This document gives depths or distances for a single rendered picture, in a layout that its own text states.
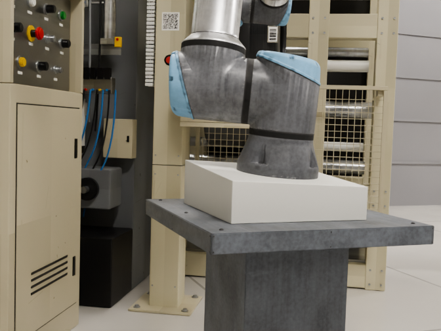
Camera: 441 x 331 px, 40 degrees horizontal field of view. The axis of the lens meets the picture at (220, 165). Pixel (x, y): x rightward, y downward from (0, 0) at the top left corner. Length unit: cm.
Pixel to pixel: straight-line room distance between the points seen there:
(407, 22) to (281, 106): 547
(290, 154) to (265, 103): 12
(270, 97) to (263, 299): 43
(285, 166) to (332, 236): 20
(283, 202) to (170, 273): 144
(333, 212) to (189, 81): 42
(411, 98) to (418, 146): 52
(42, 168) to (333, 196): 109
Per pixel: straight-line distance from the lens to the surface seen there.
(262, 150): 134
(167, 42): 258
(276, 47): 235
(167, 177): 257
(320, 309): 139
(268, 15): 192
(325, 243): 120
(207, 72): 133
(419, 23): 684
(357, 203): 134
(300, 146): 134
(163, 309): 263
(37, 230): 207
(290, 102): 133
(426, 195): 692
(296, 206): 126
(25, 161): 196
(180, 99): 134
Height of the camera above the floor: 80
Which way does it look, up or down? 4 degrees down
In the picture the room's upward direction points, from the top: 2 degrees clockwise
